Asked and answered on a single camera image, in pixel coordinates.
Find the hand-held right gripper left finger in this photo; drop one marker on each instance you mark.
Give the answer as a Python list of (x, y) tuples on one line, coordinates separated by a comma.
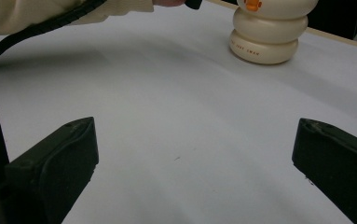
[(58, 168)]

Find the white board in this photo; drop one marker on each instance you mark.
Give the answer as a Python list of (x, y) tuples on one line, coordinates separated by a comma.
[(182, 109)]

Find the cream ribbed utensil cup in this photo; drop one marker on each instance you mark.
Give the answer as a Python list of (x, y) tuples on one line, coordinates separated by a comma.
[(266, 34)]

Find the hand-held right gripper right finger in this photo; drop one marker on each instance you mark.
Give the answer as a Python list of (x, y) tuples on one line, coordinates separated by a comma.
[(337, 161)]

